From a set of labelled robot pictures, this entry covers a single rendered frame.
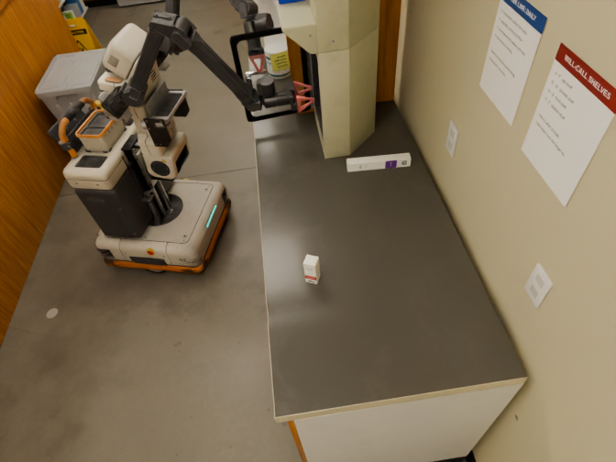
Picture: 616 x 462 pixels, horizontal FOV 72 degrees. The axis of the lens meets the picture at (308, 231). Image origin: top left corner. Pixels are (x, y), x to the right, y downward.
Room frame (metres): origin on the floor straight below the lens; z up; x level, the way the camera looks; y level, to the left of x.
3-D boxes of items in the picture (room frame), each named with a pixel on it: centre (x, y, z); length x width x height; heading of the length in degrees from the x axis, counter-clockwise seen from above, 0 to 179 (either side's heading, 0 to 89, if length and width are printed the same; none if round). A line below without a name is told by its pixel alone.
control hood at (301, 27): (1.59, -0.05, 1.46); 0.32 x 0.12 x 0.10; 2
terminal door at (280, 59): (1.72, 0.06, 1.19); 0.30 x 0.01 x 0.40; 97
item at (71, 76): (3.19, 1.62, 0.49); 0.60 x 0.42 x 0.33; 2
